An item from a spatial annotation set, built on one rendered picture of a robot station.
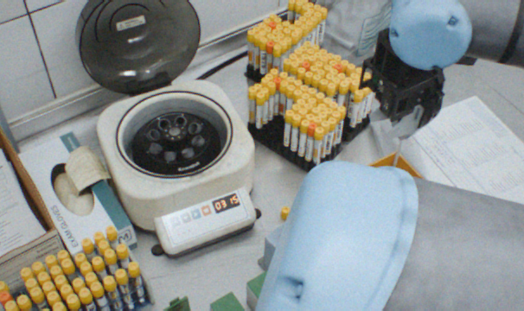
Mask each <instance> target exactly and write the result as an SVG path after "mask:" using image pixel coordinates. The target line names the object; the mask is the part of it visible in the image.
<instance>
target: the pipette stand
mask: <svg viewBox="0 0 524 311"><path fill-rule="evenodd" d="M284 224H285V222H284V223H283V224H281V225H280V226H279V227H278V228H277V229H275V230H274V231H272V232H271V233H269V234H268V235H266V236H265V244H264V256H262V257H261V258H260V259H259V260H258V263H259V265H260V266H261V267H262V268H263V269H264V270H269V268H270V265H271V262H272V257H273V255H274V252H275V250H276V248H277V245H278V240H279V237H280V234H281V231H282V230H283V227H284Z"/></svg>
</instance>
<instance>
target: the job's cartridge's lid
mask: <svg viewBox="0 0 524 311"><path fill-rule="evenodd" d="M169 304H170V306H168V307H166V308H164V309H163V311H191V308H190V305H189V298H188V297H187V296H184V297H183V298H182V299H179V297H177V298H176V299H174V300H173V301H170V302H169Z"/></svg>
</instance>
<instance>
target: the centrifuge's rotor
mask: <svg viewBox="0 0 524 311"><path fill-rule="evenodd" d="M183 121H185V124H184V125H182V123H183ZM131 153H132V157H133V162H134V164H135V165H136V166H137V167H140V168H141V169H143V170H146V171H148V172H151V173H153V174H159V175H184V174H188V173H192V172H195V171H197V170H199V169H201V168H205V167H206V166H207V165H209V164H210V163H212V162H213V160H214V159H215V158H216V157H217V156H218V155H220V154H221V140H220V136H219V135H218V132H217V131H216V128H215V127H214V126H213V125H212V124H211V123H210V122H209V121H208V120H207V119H205V118H202V117H199V116H196V115H194V114H189V112H185V111H170V112H165V114H163V115H160V116H158V117H155V118H152V119H151V120H150V121H148V122H147V123H145V124H144V125H143V126H142V127H141V128H140V130H139V131H138V132H137V133H136V135H135V136H134V138H133V141H132V145H131Z"/></svg>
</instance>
